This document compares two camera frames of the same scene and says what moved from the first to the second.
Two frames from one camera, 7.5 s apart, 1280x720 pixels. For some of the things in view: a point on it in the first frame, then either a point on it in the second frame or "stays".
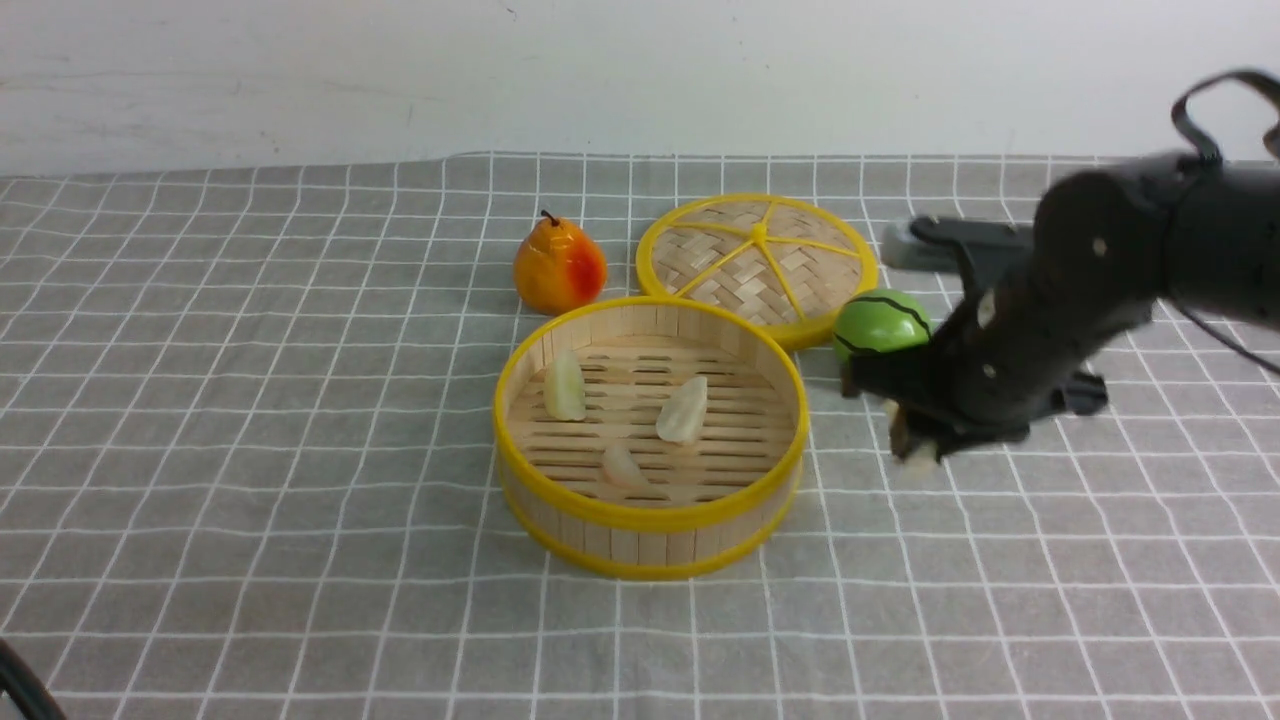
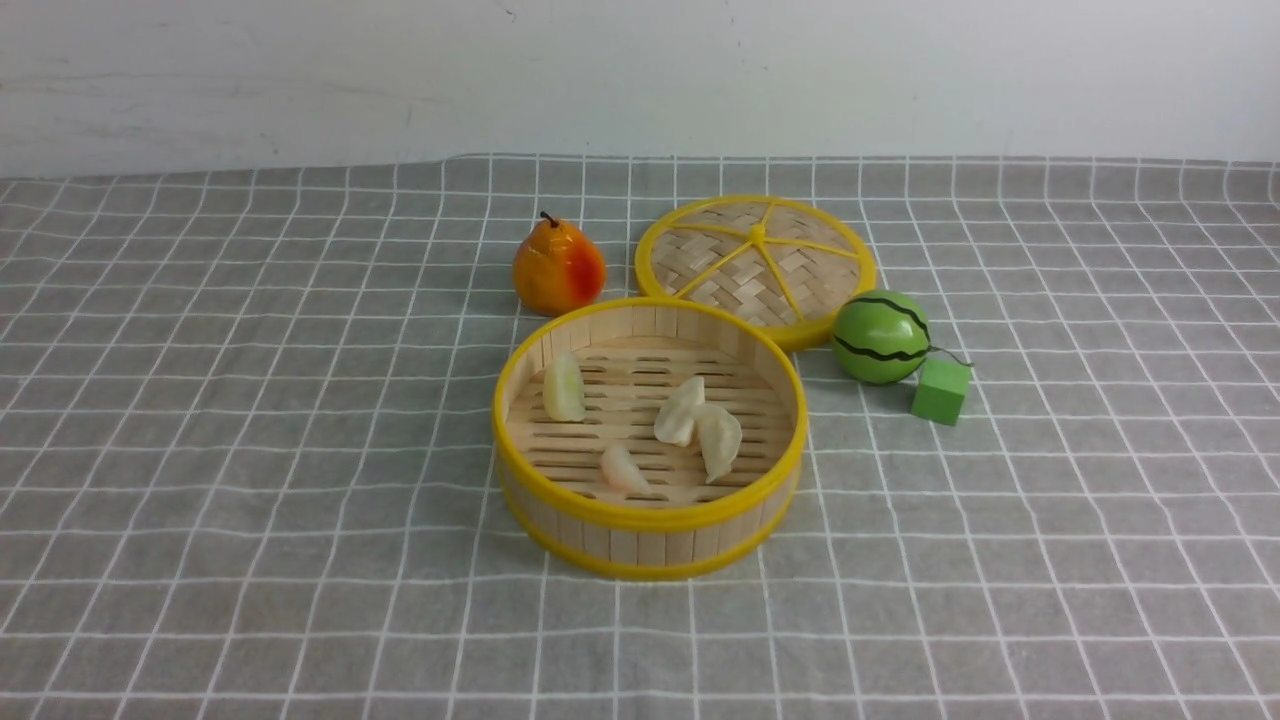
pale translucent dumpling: (681, 416) stays
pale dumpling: (564, 387) stays
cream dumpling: (918, 454) to (720, 435)
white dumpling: (621, 467) stays
